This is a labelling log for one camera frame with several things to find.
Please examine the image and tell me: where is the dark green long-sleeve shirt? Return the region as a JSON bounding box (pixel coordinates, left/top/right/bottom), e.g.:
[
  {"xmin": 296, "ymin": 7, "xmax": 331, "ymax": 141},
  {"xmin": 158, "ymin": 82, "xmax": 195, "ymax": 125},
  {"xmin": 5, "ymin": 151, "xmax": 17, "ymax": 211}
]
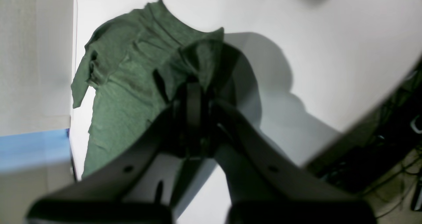
[{"xmin": 71, "ymin": 0, "xmax": 230, "ymax": 178}]

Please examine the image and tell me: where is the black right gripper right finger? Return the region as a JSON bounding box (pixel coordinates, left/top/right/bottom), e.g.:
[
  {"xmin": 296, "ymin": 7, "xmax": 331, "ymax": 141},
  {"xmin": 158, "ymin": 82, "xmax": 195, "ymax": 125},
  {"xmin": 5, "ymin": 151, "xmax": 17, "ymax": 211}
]
[{"xmin": 202, "ymin": 91, "xmax": 376, "ymax": 224}]

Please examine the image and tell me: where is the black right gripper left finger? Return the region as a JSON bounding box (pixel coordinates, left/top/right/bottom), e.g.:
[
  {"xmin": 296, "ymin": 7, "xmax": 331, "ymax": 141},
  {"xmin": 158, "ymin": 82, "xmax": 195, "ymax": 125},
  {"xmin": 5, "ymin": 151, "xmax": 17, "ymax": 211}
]
[{"xmin": 26, "ymin": 82, "xmax": 201, "ymax": 224}]

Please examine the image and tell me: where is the grey cardboard sheet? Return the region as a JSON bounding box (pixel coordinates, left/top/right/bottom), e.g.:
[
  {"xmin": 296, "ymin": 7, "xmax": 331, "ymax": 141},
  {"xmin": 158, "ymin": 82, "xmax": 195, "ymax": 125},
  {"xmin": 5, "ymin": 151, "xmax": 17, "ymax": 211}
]
[{"xmin": 1, "ymin": 0, "xmax": 77, "ymax": 136}]

